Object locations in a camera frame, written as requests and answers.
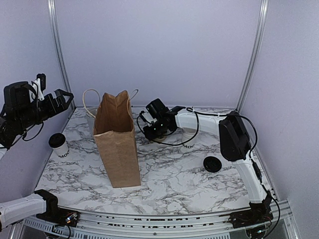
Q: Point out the cardboard cup carrier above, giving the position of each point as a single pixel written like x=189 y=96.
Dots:
x=161 y=138

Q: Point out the white utensil holder cup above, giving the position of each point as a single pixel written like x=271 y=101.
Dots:
x=90 y=116

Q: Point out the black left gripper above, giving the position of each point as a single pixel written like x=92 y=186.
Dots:
x=53 y=108

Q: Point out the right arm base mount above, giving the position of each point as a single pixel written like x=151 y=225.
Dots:
x=258 y=213

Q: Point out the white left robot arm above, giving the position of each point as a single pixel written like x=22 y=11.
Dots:
x=14 y=211

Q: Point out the right aluminium corner post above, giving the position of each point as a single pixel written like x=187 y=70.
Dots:
x=260 y=29

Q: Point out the brown paper bag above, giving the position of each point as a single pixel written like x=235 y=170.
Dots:
x=114 y=134

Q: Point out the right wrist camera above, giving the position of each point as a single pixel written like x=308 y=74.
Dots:
x=146 y=117

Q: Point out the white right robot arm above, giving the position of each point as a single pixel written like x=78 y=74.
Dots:
x=234 y=139

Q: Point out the left aluminium corner post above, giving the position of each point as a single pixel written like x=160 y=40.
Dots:
x=57 y=43

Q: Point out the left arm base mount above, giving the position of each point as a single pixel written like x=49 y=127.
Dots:
x=54 y=213

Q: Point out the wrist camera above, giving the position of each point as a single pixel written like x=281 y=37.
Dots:
x=39 y=85
x=146 y=117

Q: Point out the aluminium corner post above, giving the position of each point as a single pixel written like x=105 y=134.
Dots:
x=57 y=43
x=260 y=29

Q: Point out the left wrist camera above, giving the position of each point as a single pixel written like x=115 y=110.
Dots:
x=39 y=85

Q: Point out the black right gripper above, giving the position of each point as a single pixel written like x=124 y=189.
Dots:
x=149 y=136

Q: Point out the aluminium front rail frame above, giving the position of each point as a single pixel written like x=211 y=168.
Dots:
x=221 y=225

